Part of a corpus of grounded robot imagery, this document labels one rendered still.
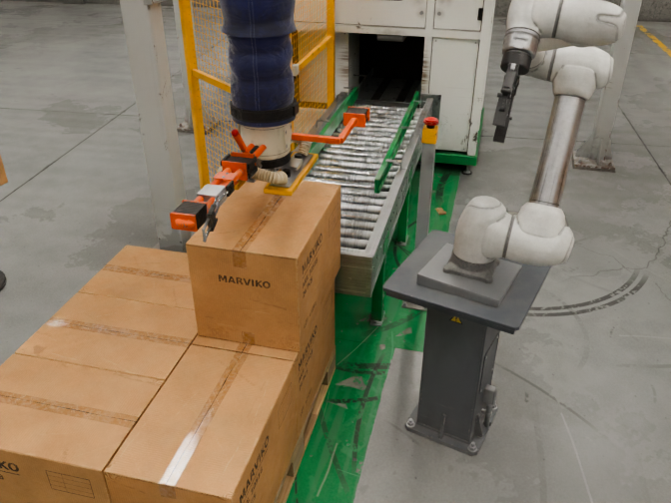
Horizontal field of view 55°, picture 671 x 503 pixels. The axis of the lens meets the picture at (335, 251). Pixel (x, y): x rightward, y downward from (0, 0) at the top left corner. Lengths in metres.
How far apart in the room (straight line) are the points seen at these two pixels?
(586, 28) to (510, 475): 1.70
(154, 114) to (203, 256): 1.57
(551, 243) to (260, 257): 0.98
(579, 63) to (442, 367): 1.21
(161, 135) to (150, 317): 1.39
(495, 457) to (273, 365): 1.03
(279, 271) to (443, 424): 1.02
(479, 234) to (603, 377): 1.26
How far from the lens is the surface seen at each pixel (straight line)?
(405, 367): 3.13
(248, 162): 2.07
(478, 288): 2.31
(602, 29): 1.83
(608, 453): 2.96
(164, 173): 3.81
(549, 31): 1.84
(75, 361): 2.49
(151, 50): 3.58
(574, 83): 2.35
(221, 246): 2.22
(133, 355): 2.45
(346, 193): 3.50
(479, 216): 2.28
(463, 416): 2.72
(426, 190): 3.20
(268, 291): 2.23
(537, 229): 2.29
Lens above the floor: 2.05
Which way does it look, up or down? 31 degrees down
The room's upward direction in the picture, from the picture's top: straight up
